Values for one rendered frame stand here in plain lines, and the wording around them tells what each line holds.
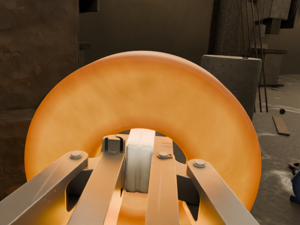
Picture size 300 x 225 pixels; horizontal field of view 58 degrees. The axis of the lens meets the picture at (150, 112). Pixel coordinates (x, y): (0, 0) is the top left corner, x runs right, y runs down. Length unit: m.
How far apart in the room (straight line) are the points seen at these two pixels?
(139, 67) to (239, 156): 0.08
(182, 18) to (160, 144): 8.04
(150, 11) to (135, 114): 7.43
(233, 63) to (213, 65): 0.18
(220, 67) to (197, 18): 6.01
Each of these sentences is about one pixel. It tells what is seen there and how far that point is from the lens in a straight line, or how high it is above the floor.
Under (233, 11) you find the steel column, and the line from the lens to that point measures 4.27.
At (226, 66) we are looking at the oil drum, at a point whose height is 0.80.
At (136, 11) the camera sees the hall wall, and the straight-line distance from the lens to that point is 7.36.
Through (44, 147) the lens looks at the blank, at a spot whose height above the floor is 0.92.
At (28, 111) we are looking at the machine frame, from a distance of 0.46.
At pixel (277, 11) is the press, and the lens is 7.93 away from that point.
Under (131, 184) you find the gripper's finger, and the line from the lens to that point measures 0.16.
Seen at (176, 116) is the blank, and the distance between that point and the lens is 0.16.
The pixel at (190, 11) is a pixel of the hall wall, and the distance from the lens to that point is 8.37.
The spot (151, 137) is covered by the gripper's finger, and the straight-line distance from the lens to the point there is 0.16.
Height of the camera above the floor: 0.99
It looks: 15 degrees down
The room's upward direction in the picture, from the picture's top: 4 degrees clockwise
